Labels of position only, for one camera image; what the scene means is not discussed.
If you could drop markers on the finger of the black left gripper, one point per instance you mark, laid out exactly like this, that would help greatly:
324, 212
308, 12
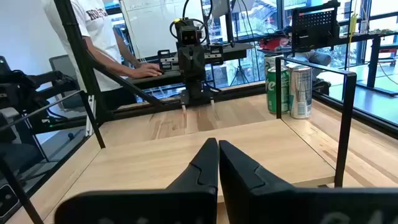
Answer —
185, 63
199, 62

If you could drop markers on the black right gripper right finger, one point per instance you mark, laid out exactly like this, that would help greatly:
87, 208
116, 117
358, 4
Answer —
280, 205

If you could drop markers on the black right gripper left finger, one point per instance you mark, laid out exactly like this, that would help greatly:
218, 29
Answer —
174, 205

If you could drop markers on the silver blue can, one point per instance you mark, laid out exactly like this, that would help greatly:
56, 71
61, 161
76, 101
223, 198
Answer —
300, 91

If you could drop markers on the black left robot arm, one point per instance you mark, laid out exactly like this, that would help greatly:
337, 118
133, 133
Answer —
195, 90

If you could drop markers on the person's hand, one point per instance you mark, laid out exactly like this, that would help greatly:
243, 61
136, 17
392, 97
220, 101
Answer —
146, 71

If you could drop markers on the dark grey desk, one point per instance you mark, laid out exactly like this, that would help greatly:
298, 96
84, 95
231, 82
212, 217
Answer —
230, 51

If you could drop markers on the whiteboard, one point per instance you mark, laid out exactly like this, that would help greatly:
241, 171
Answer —
149, 28

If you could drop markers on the black tripod stand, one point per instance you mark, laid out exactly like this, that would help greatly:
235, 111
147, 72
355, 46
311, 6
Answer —
239, 70

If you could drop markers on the person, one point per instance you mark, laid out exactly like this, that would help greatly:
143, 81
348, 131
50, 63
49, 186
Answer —
314, 57
99, 37

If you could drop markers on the green Sprite can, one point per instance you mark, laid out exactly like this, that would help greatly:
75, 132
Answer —
270, 93

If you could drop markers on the grey office chair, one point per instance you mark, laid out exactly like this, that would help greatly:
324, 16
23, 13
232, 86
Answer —
63, 67

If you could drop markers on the black pegboard panel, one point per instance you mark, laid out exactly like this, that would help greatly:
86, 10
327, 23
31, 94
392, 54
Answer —
314, 25

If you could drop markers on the black side table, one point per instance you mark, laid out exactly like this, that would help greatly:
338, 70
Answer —
374, 56

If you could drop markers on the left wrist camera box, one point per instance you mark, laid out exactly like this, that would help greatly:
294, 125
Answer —
188, 36

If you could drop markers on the wooden shelf black metal frame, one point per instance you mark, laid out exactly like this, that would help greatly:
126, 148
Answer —
155, 161

